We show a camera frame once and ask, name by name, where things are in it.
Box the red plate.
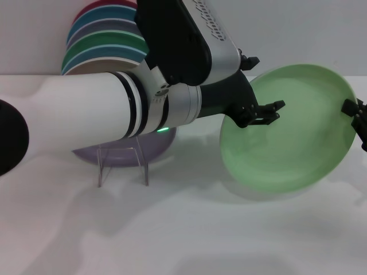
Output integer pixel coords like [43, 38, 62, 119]
[73, 0, 138, 27]

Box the dark green plate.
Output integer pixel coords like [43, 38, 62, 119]
[61, 30, 149, 69]

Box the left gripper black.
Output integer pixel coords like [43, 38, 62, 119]
[200, 53, 286, 129]

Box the metal wire plate rack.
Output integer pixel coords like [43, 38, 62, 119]
[96, 137, 150, 188]

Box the blue plate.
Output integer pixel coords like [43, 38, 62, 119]
[67, 7, 139, 44]

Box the greyish lavender plate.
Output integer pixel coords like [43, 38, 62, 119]
[66, 18, 140, 46]

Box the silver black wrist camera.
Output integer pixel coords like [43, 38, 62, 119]
[134, 0, 244, 87]

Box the lilac purple plate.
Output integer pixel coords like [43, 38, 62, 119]
[71, 127, 177, 168]

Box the light green plate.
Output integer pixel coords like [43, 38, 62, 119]
[219, 63, 359, 194]

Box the teal plate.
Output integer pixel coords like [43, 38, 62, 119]
[61, 44, 148, 76]

